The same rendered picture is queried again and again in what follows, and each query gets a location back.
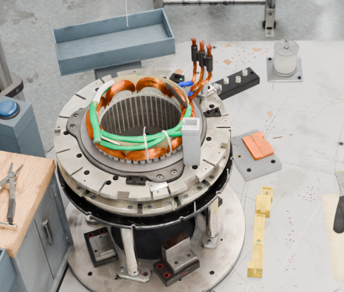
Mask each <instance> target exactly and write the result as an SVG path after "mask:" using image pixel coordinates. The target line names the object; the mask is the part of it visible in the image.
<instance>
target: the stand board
mask: <svg viewBox="0 0 344 292"><path fill-rule="evenodd" d="M11 162H12V163H13V169H12V171H13V172H15V171H16V170H17V169H18V168H19V167H20V166H21V165H23V167H22V169H21V170H20V172H19V173H18V175H17V176H16V177H15V183H18V186H19V189H20V190H19V192H17V191H15V197H16V210H15V217H14V220H13V224H17V227H18V230H17V231H14V230H9V229H3V228H0V248H3V249H6V251H7V253H8V256H10V257H15V256H16V254H17V252H18V250H19V248H20V245H21V243H22V241H23V239H24V237H25V235H26V232H27V230H28V228H29V226H30V224H31V222H32V219H33V217H34V215H35V212H36V210H37V208H38V206H39V204H40V202H41V199H42V197H43V195H44V193H45V191H46V189H47V186H48V184H49V182H50V179H51V178H52V176H53V173H54V171H55V169H56V165H55V161H54V159H48V158H42V157H37V156H30V155H23V154H16V153H12V152H5V151H0V181H1V180H3V179H4V178H5V177H6V176H7V175H8V170H9V168H10V164H11ZM9 200H10V190H7V189H3V188H1V189H0V221H3V222H8V219H7V214H8V207H9Z"/></svg>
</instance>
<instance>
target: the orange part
mask: <svg viewBox="0 0 344 292"><path fill-rule="evenodd" d="M242 141H243V143H244V144H245V146H246V148H247V149H248V151H249V152H250V154H251V155H252V157H253V158H254V160H259V159H262V158H265V157H267V156H270V155H273V154H274V149H273V148H272V146H271V145H270V143H269V142H268V141H266V140H265V136H264V135H263V133H262V132H257V133H254V134H251V135H250V136H245V137H243V139H242Z"/></svg>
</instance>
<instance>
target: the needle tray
mask: <svg viewBox="0 0 344 292"><path fill-rule="evenodd" d="M127 19H128V26H127V20H126V15H122V16H117V17H111V18H107V19H101V20H95V21H89V22H85V23H79V24H73V25H68V26H64V27H58V28H54V29H51V30H52V35H53V41H54V44H55V49H56V55H57V60H58V63H59V69H60V74H61V76H65V75H70V74H76V73H80V72H85V71H91V70H94V73H95V80H98V79H100V80H101V81H102V77H105V76H108V75H111V77H112V78H115V77H117V72H121V71H126V70H134V69H141V68H142V62H141V60H147V59H153V58H156V57H162V56H167V55H171V54H176V49H175V37H174V35H173V32H172V29H171V26H170V24H169V21H168V19H167V16H166V14H165V11H164V8H159V9H153V10H148V11H144V12H138V13H132V14H128V15H127Z"/></svg>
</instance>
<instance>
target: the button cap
mask: <svg viewBox="0 0 344 292"><path fill-rule="evenodd" d="M16 111H17V105H16V103H15V102H14V101H9V100H8V101H3V102H1V103H0V116H3V117H7V116H11V115H13V114H15V113H16Z"/></svg>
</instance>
